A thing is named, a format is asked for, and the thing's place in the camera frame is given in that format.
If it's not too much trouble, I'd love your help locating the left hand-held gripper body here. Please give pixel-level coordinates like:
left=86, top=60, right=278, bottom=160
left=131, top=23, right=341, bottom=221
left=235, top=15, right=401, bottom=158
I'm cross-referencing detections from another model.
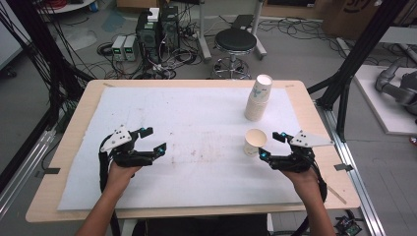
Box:
left=98, top=124, right=155, bottom=168

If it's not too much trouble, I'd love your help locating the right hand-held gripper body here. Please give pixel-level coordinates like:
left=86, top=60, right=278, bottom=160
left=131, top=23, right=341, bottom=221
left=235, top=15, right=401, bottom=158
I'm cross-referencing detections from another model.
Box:
left=268, top=129, right=335, bottom=174

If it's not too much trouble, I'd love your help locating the floral paper cup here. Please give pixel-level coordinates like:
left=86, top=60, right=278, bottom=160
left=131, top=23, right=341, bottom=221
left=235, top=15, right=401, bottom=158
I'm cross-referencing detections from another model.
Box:
left=243, top=128, right=268, bottom=157

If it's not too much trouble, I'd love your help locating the stack of white paper cups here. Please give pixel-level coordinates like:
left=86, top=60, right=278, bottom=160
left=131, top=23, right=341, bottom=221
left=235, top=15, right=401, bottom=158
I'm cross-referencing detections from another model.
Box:
left=243, top=74, right=274, bottom=123

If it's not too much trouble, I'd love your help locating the person's left hand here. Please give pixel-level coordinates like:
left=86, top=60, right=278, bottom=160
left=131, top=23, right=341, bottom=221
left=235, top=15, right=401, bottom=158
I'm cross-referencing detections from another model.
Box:
left=103, top=160, right=144, bottom=195

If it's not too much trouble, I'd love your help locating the person's right hand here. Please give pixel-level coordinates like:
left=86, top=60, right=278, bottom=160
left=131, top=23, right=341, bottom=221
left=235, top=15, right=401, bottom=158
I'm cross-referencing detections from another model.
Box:
left=279, top=163, right=325, bottom=200

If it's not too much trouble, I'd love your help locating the black tape piece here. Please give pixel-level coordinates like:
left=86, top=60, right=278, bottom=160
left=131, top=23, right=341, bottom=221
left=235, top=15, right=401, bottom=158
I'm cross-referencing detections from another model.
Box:
left=333, top=162, right=355, bottom=172
left=34, top=167, right=62, bottom=179

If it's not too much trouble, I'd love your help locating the thin wooden stick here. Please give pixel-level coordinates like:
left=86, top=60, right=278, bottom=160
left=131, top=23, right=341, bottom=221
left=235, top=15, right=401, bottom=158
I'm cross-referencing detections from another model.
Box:
left=328, top=185, right=348, bottom=206

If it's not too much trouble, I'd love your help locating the white foam mat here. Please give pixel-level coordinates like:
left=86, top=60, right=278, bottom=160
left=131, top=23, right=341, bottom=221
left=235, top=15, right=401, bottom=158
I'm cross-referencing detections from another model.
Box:
left=57, top=86, right=313, bottom=211

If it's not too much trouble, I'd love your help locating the green circuit board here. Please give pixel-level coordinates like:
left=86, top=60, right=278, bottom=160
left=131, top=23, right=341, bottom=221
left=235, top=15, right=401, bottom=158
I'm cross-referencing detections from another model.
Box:
left=333, top=214, right=364, bottom=236

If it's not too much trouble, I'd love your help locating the grey power supply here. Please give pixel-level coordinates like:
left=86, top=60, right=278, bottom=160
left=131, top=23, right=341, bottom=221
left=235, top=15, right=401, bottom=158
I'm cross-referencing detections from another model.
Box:
left=123, top=34, right=141, bottom=62
left=111, top=34, right=127, bottom=62

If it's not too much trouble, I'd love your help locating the person's dark clothing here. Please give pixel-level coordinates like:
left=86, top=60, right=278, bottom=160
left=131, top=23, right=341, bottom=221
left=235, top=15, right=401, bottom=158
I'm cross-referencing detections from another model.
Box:
left=132, top=214, right=269, bottom=236

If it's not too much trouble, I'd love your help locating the black computer tower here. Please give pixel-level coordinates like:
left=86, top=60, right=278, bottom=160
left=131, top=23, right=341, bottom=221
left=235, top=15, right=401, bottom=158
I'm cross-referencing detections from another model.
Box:
left=135, top=11, right=162, bottom=65
left=159, top=5, right=181, bottom=53

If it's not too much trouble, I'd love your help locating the white platform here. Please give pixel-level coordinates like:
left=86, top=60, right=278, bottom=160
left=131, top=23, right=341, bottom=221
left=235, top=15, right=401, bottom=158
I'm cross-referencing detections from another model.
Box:
left=353, top=63, right=417, bottom=136

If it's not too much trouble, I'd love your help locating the black round stool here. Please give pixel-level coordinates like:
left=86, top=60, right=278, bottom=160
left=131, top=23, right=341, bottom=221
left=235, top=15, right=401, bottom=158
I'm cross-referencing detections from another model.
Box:
left=209, top=28, right=259, bottom=81

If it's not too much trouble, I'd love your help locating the small white box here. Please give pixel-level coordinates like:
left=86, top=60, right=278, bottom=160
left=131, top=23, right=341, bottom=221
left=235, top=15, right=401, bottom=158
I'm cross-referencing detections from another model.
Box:
left=148, top=7, right=161, bottom=23

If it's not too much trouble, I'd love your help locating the black flat board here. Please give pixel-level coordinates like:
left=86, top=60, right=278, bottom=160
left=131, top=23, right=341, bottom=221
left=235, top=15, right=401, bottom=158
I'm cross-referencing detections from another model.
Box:
left=231, top=14, right=256, bottom=31

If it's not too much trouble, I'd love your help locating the brown cardboard box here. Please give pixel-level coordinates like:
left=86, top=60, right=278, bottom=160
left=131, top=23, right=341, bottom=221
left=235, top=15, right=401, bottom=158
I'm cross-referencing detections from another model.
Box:
left=322, top=0, right=382, bottom=39

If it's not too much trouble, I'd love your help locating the white round table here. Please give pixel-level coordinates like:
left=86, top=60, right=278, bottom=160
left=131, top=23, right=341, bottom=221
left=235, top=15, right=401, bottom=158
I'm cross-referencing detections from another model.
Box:
left=35, top=0, right=96, bottom=15

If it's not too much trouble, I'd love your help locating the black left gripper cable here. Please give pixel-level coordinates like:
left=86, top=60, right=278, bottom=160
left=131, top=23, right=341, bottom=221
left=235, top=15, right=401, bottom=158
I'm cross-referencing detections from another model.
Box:
left=97, top=134, right=121, bottom=236

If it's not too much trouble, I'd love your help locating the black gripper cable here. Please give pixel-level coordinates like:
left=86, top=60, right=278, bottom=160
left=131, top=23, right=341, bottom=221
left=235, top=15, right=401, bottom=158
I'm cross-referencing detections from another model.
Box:
left=294, top=153, right=328, bottom=236
left=97, top=134, right=121, bottom=236

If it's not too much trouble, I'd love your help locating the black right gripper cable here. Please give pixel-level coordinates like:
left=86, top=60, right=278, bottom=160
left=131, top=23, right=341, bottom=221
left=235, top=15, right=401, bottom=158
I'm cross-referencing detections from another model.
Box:
left=294, top=153, right=328, bottom=236

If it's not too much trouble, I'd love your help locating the aluminium rail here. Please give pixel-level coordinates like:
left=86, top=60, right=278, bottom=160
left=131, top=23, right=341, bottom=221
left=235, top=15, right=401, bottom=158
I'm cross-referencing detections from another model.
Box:
left=314, top=101, right=387, bottom=236
left=0, top=129, right=57, bottom=218

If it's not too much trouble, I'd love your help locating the tangle of floor cables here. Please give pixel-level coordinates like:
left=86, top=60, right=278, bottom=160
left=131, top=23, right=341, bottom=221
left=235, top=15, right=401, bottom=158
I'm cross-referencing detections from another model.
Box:
left=94, top=38, right=206, bottom=81

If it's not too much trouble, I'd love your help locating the black metal frame post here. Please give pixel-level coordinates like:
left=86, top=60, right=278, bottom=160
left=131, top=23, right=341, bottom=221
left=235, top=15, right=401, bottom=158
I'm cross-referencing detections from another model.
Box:
left=307, top=0, right=411, bottom=143

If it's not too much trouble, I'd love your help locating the black metal frame with cables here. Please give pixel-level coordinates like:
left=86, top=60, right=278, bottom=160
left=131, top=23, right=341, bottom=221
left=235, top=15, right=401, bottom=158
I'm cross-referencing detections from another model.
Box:
left=0, top=0, right=96, bottom=195

